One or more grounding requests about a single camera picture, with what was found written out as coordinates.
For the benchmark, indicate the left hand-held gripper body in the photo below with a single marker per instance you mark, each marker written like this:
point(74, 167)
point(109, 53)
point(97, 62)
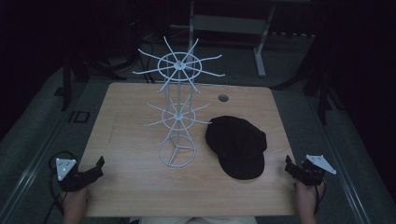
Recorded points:
point(74, 180)

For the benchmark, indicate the person's left hand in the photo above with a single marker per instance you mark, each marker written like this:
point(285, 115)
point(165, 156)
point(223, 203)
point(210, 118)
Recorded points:
point(76, 197)

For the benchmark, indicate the white metal frame desk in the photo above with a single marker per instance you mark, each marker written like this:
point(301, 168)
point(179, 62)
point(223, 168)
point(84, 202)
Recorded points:
point(230, 25)

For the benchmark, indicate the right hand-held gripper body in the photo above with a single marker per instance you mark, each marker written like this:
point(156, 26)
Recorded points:
point(311, 174)

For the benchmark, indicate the person's right hand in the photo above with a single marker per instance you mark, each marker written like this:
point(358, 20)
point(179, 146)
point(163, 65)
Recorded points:
point(306, 194)

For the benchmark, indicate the dark metal stand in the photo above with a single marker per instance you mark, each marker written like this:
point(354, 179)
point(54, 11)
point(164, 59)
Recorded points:
point(67, 84)
point(322, 93)

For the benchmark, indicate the black cap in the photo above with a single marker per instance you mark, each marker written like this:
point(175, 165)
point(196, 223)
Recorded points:
point(236, 146)

